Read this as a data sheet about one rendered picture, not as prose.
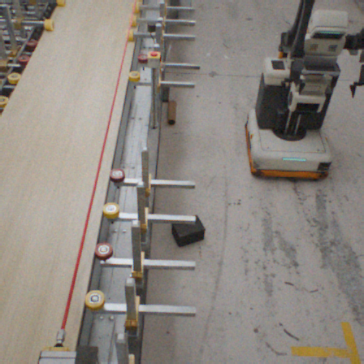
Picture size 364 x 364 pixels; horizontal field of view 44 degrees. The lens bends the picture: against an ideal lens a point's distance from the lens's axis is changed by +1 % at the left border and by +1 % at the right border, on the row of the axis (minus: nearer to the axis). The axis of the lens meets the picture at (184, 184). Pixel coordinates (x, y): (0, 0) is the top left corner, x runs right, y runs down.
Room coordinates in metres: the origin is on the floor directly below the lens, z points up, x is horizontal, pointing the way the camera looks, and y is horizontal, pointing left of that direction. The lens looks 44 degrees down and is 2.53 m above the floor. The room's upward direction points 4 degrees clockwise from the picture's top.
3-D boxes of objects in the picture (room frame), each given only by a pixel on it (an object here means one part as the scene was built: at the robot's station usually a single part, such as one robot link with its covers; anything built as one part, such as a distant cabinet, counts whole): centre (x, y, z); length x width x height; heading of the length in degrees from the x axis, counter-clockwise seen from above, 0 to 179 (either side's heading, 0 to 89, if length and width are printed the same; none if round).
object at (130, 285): (0.95, 0.18, 0.86); 0.04 x 0.04 x 0.48; 2
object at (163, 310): (0.99, 0.14, 0.83); 0.43 x 0.03 x 0.04; 92
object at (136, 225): (1.20, 0.19, 0.90); 0.04 x 0.04 x 0.48; 2
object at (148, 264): (1.24, 0.14, 0.80); 0.43 x 0.03 x 0.04; 92
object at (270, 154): (3.05, -0.84, 0.16); 0.67 x 0.64 x 0.25; 1
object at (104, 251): (1.23, 0.34, 0.85); 0.08 x 0.08 x 0.11
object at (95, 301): (0.98, 0.33, 0.85); 0.08 x 0.08 x 0.11
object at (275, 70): (3.14, -0.84, 0.59); 0.55 x 0.34 x 0.83; 91
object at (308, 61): (2.76, -0.85, 0.99); 0.28 x 0.16 x 0.22; 91
